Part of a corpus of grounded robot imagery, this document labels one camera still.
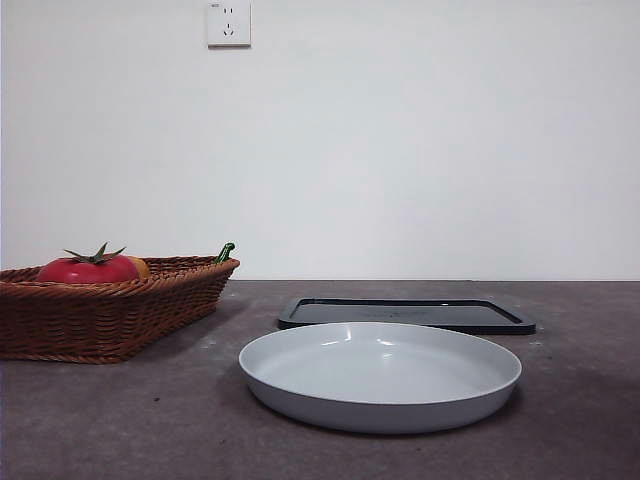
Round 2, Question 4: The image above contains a white wall socket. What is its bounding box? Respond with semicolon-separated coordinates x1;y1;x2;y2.
207;1;252;50

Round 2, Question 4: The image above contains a grey round plate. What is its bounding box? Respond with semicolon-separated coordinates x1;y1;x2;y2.
237;321;524;435

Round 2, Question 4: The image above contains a brown wicker basket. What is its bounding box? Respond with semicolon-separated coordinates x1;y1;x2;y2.
0;255;241;365

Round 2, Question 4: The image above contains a black flat tray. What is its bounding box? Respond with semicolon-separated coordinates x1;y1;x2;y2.
277;296;537;336

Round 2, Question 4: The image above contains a red tomato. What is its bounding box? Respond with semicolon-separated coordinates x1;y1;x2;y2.
36;242;140;285

